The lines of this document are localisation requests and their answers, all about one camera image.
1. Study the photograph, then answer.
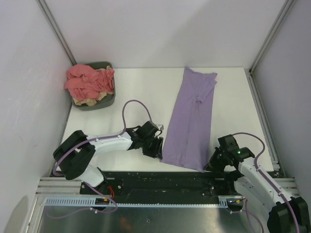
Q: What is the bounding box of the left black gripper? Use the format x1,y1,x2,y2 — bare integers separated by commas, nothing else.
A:
141,135,163,160

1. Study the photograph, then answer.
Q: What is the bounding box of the purple t shirt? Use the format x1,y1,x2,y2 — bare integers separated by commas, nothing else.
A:
162,67,217,172

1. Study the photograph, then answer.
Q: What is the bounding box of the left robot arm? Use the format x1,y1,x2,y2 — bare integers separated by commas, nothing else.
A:
53,120,164,194

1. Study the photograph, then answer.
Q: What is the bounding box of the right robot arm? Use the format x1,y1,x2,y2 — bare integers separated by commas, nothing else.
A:
205,134,311,233

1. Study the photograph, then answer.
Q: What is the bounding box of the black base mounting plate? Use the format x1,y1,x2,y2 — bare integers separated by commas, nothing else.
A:
79,171,243,204

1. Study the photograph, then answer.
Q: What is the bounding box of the dark grey plastic bin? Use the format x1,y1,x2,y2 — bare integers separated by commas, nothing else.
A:
71,61,116,111

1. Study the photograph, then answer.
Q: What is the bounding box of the pink t shirt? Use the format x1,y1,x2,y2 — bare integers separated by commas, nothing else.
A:
64,63,115,100

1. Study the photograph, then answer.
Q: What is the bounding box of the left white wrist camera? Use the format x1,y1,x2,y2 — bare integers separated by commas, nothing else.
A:
156,124,164,131

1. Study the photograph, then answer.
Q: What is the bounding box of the right aluminium frame post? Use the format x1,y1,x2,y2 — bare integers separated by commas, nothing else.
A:
249,0,296,76

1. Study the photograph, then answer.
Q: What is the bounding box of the aluminium frame post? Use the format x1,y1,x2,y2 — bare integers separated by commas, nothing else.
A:
36,0,77,66
249,0,296,76

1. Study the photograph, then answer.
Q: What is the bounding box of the grey slotted cable duct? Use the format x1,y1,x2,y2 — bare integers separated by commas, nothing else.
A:
43,196,231,207

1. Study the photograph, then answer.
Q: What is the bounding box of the left aluminium frame post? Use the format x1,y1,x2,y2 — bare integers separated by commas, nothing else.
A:
36,0,77,66

